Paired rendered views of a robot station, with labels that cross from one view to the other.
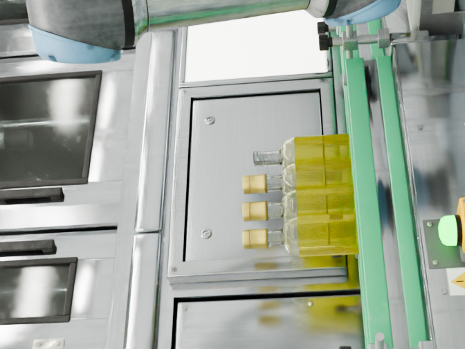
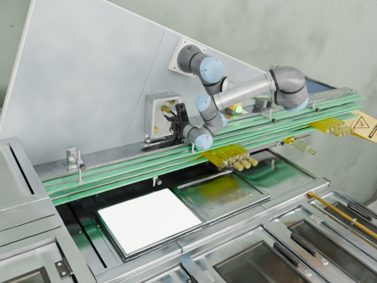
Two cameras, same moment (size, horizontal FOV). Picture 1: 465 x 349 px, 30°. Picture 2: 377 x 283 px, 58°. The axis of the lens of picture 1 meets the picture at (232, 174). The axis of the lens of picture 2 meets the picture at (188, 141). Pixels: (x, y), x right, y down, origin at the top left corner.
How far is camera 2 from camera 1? 2.50 m
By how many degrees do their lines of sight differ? 91
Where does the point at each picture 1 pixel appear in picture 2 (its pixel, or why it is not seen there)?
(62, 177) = (268, 249)
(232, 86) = (193, 208)
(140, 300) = (283, 199)
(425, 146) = not seen: hidden behind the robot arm
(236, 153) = (217, 197)
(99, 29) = not seen: hidden behind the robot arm
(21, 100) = not seen: outside the picture
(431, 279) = (247, 114)
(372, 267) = (252, 123)
